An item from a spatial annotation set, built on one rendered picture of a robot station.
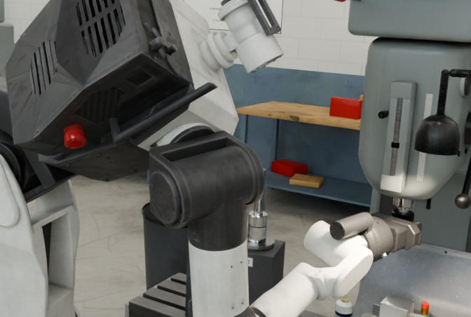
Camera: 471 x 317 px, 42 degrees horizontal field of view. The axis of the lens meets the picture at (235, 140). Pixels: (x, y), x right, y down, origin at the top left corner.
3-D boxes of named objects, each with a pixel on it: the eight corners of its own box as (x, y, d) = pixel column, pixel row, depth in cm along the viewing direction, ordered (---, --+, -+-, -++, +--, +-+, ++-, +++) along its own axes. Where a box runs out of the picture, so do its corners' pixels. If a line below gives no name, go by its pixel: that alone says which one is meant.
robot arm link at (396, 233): (424, 217, 123) (393, 228, 114) (418, 261, 125) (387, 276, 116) (370, 201, 131) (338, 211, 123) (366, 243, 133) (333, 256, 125)
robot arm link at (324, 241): (375, 272, 118) (341, 288, 110) (332, 245, 125) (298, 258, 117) (392, 221, 115) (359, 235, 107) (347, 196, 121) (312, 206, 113)
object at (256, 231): (266, 237, 152) (268, 214, 151) (265, 243, 147) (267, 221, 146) (247, 235, 152) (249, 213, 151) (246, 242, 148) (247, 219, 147)
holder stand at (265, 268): (268, 330, 146) (273, 252, 142) (184, 312, 153) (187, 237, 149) (280, 308, 158) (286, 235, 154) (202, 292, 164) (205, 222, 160)
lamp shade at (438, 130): (422, 154, 100) (426, 117, 98) (408, 145, 107) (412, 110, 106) (465, 156, 100) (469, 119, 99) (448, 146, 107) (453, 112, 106)
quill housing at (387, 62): (448, 211, 116) (469, 42, 110) (345, 191, 126) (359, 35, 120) (465, 189, 132) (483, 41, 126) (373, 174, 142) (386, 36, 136)
